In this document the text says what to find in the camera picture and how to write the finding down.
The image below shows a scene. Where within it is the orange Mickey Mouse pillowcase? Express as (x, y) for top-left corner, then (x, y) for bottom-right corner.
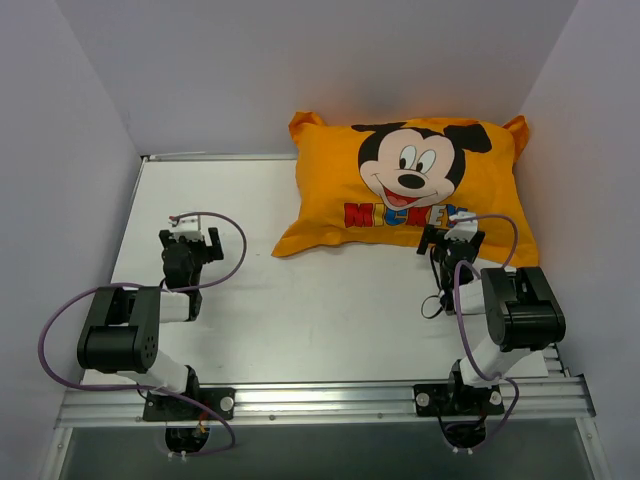
(272, 112), (539, 267)

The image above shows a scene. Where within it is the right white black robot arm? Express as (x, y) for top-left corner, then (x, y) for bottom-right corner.
(417, 225), (566, 413)

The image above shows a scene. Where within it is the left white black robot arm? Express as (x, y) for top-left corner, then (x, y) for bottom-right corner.
(77, 227), (224, 419)

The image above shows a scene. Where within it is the thin black cable loop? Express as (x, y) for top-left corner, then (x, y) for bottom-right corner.
(420, 247), (449, 321)

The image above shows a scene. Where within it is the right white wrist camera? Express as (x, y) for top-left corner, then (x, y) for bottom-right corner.
(444, 211), (478, 242)

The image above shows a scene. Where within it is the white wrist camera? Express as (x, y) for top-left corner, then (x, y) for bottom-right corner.
(444, 211), (478, 242)
(169, 214), (204, 242)

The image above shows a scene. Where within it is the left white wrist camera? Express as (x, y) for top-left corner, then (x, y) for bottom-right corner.
(169, 214), (204, 242)

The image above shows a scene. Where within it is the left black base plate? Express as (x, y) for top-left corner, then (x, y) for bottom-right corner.
(142, 387), (236, 422)

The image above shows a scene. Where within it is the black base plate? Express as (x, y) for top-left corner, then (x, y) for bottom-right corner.
(142, 387), (236, 422)
(413, 383), (505, 417)

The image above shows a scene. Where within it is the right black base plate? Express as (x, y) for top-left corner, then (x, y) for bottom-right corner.
(413, 383), (505, 417)

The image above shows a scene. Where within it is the aluminium front rail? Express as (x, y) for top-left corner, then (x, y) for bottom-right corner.
(56, 376), (595, 428)

